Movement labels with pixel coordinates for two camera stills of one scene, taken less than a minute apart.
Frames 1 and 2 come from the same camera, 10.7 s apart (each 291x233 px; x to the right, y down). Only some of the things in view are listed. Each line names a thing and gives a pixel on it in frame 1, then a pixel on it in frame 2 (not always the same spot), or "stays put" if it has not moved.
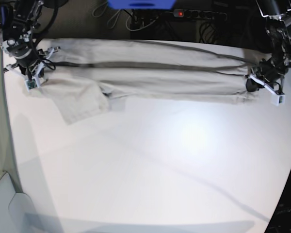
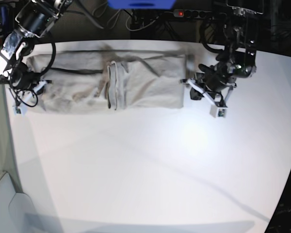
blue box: (141, 4) stays put
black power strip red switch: (202, 14) stays put
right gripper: (269, 73) -> (217, 91)
